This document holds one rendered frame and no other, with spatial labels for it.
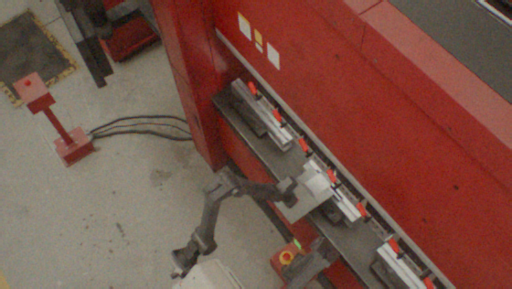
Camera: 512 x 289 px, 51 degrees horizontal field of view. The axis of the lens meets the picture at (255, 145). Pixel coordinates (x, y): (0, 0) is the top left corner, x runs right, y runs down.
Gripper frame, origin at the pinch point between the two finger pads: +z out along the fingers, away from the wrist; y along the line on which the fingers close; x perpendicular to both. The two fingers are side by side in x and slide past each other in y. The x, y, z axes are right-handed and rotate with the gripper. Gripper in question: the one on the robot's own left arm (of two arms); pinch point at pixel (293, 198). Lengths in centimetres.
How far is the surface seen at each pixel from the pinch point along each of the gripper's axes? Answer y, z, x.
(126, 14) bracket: 140, -20, 1
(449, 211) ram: -60, -61, -51
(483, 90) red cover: -49, -102, -80
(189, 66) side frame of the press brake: 85, -18, -7
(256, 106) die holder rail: 58, 15, -14
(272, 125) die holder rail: 42.4, 14.3, -13.2
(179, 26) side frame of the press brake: 85, -45, -21
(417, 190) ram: -48, -56, -48
